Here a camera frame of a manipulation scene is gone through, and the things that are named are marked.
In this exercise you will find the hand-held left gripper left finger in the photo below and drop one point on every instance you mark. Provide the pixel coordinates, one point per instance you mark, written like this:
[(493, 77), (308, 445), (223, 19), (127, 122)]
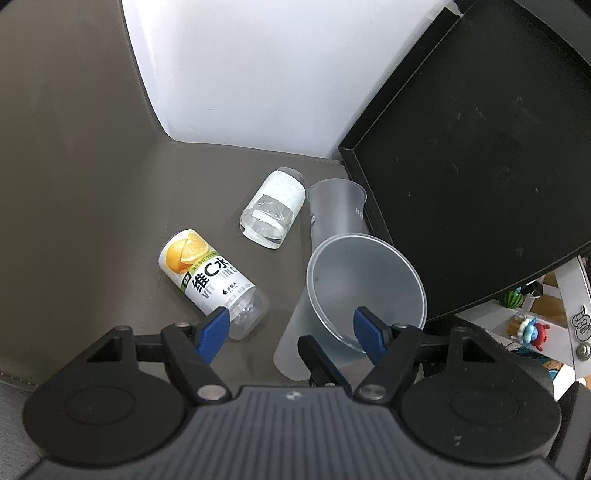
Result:
[(213, 333)]

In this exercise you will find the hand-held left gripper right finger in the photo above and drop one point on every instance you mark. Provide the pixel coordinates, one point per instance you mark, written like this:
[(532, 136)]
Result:
[(369, 333)]

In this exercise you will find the wide translucent plastic cup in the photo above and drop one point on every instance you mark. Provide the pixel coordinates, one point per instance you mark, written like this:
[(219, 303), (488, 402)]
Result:
[(369, 277)]

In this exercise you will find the narrow translucent plastic cup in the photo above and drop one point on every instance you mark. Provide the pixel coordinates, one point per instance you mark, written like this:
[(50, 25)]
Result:
[(333, 212)]

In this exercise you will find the orange label drink bottle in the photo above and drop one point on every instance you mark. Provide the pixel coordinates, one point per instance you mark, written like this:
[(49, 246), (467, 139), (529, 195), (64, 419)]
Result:
[(207, 277)]

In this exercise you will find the small clear plastic bottle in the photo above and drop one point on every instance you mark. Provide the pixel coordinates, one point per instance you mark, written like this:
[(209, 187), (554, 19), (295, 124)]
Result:
[(273, 207)]

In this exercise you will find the watermelon toy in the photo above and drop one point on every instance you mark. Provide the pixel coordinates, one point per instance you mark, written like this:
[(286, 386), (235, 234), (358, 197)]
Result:
[(512, 297)]

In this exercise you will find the blue figure toy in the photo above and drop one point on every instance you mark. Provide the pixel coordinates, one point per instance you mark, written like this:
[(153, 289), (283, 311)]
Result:
[(531, 331)]

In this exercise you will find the grey-brown desk mat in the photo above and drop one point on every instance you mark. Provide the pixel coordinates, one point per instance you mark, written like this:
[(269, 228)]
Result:
[(83, 184)]

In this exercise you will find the white furniture leg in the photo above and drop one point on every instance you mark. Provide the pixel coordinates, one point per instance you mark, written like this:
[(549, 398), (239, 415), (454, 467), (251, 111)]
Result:
[(575, 318)]

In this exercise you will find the black tray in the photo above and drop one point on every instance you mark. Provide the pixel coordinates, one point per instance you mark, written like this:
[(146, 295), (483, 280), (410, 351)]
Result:
[(475, 152)]

